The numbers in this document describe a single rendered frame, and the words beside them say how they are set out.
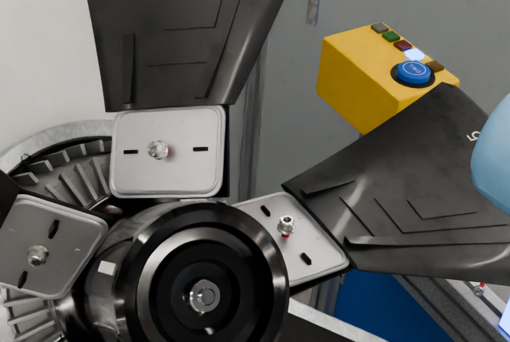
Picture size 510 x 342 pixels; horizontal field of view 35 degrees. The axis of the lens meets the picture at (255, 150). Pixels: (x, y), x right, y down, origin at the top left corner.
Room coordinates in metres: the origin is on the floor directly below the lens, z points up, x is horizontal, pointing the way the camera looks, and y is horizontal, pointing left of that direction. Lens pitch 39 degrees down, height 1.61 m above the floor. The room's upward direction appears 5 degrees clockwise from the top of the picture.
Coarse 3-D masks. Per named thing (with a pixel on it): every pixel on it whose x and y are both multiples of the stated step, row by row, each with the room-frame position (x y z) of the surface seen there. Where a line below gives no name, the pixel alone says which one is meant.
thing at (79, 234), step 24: (24, 216) 0.35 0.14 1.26; (48, 216) 0.35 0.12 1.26; (72, 216) 0.35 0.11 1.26; (0, 240) 0.35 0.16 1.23; (24, 240) 0.35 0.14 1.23; (48, 240) 0.35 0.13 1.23; (72, 240) 0.36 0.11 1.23; (96, 240) 0.36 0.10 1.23; (0, 264) 0.35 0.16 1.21; (24, 264) 0.35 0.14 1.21; (48, 264) 0.36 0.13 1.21; (72, 264) 0.36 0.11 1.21; (24, 288) 0.35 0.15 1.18; (48, 288) 0.36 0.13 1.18
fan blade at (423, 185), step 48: (432, 96) 0.62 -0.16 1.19; (384, 144) 0.54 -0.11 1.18; (432, 144) 0.55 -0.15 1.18; (288, 192) 0.47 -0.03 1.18; (336, 192) 0.48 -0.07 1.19; (384, 192) 0.48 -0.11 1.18; (432, 192) 0.49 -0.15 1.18; (336, 240) 0.42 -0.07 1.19; (384, 240) 0.43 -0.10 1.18; (432, 240) 0.44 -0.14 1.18; (480, 240) 0.46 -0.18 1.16
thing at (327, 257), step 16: (240, 208) 0.45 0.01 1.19; (256, 208) 0.45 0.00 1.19; (272, 208) 0.45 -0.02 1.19; (288, 208) 0.46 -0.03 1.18; (272, 224) 0.43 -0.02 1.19; (304, 224) 0.44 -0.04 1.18; (288, 240) 0.42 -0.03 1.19; (304, 240) 0.42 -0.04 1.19; (320, 240) 0.42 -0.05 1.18; (288, 256) 0.40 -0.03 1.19; (320, 256) 0.41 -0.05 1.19; (336, 256) 0.41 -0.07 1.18; (288, 272) 0.38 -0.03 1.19; (304, 272) 0.39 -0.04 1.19; (320, 272) 0.39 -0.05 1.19
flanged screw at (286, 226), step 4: (284, 216) 0.43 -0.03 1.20; (288, 216) 0.43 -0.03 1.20; (280, 220) 0.42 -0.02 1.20; (284, 220) 0.43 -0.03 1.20; (288, 220) 0.43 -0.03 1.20; (292, 220) 0.42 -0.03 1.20; (280, 224) 0.42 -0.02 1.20; (284, 224) 0.42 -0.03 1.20; (288, 224) 0.42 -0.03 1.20; (292, 224) 0.42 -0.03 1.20; (280, 228) 0.42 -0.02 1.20; (284, 228) 0.42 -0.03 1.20; (288, 228) 0.42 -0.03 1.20; (292, 228) 0.42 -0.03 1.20; (280, 232) 0.42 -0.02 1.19; (284, 232) 0.42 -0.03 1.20; (288, 232) 0.42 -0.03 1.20; (292, 232) 0.42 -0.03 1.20; (284, 236) 0.42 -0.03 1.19; (288, 236) 0.42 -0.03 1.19
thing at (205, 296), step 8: (208, 280) 0.34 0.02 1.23; (192, 288) 0.33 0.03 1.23; (200, 288) 0.33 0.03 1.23; (208, 288) 0.33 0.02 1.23; (216, 288) 0.33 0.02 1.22; (192, 296) 0.33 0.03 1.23; (200, 296) 0.33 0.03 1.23; (208, 296) 0.33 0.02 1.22; (216, 296) 0.33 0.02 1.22; (192, 304) 0.32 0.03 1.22; (200, 304) 0.32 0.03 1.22; (208, 304) 0.32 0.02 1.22; (216, 304) 0.33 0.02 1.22; (200, 312) 0.32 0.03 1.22; (208, 312) 0.32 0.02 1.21
